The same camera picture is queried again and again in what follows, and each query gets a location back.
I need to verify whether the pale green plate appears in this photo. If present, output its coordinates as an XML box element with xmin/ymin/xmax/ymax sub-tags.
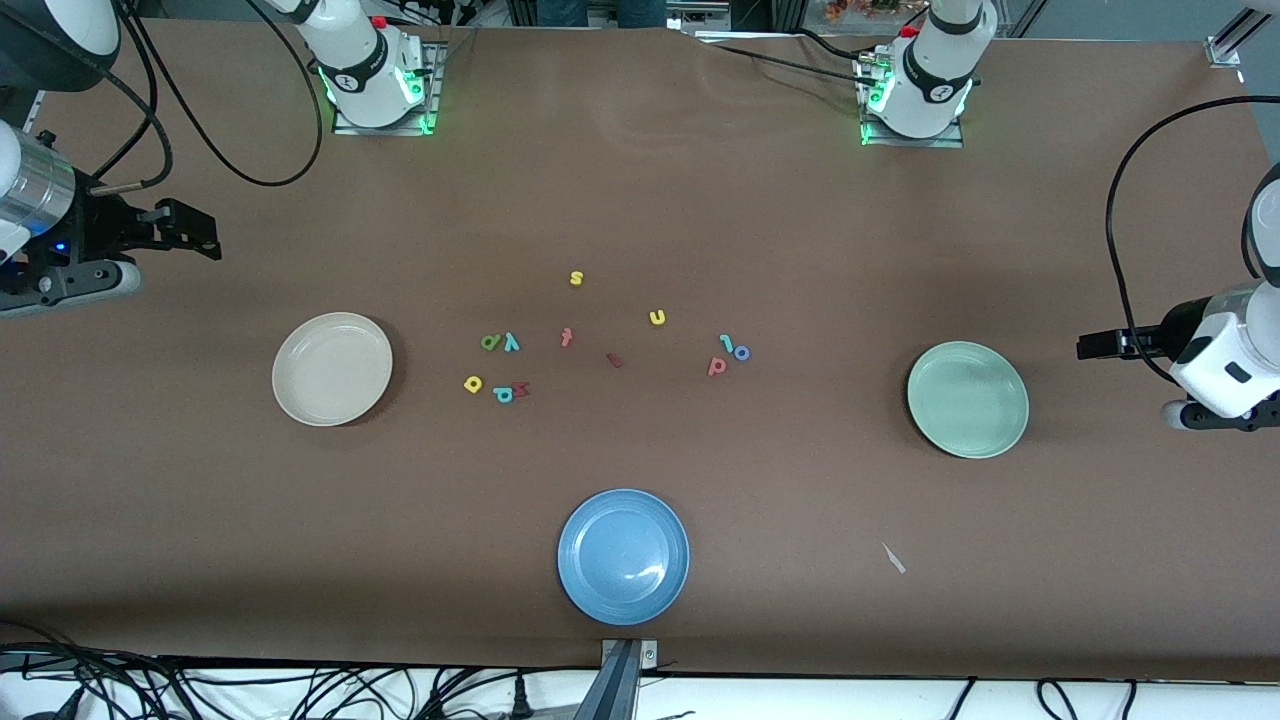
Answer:
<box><xmin>907</xmin><ymin>341</ymin><xmax>1030</xmax><ymax>460</ymax></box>

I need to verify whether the beige brown plate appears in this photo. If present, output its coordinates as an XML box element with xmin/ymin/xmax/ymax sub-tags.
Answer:
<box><xmin>272</xmin><ymin>312</ymin><xmax>394</xmax><ymax>428</ymax></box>

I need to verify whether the brown table cover sheet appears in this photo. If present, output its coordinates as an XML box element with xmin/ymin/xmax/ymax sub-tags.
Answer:
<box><xmin>0</xmin><ymin>18</ymin><xmax>1280</xmax><ymax>683</ymax></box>

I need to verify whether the person in blue jeans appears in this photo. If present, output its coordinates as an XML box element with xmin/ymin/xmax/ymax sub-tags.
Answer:
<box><xmin>537</xmin><ymin>0</ymin><xmax>668</xmax><ymax>28</ymax></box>

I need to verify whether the blue plate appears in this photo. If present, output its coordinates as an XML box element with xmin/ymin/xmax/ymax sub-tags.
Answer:
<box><xmin>557</xmin><ymin>488</ymin><xmax>691</xmax><ymax>627</ymax></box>

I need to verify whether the grey metal box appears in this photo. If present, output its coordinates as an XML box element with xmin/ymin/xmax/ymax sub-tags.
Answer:
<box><xmin>667</xmin><ymin>0</ymin><xmax>732</xmax><ymax>31</ymax></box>

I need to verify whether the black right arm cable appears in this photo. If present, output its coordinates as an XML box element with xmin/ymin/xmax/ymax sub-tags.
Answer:
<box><xmin>88</xmin><ymin>0</ymin><xmax>326</xmax><ymax>191</ymax></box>

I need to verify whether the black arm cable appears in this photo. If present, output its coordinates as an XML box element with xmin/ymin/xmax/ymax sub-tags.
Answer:
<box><xmin>1105</xmin><ymin>95</ymin><xmax>1280</xmax><ymax>386</ymax></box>
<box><xmin>88</xmin><ymin>0</ymin><xmax>326</xmax><ymax>191</ymax></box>

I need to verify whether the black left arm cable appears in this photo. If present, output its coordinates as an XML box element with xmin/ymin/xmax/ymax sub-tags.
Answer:
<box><xmin>1105</xmin><ymin>95</ymin><xmax>1280</xmax><ymax>386</ymax></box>

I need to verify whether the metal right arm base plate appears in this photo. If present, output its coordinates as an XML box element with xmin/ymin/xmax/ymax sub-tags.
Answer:
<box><xmin>332</xmin><ymin>40</ymin><xmax>447</xmax><ymax>136</ymax></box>

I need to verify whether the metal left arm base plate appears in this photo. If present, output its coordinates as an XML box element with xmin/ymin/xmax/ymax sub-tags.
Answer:
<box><xmin>858</xmin><ymin>50</ymin><xmax>966</xmax><ymax>149</ymax></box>

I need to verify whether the aluminium frame corner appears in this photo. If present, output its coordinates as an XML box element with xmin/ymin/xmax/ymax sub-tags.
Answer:
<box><xmin>1205</xmin><ymin>0</ymin><xmax>1280</xmax><ymax>69</ymax></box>

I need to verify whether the grey camera mount pole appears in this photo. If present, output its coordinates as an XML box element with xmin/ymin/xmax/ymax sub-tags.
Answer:
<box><xmin>570</xmin><ymin>638</ymin><xmax>661</xmax><ymax>720</ymax></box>

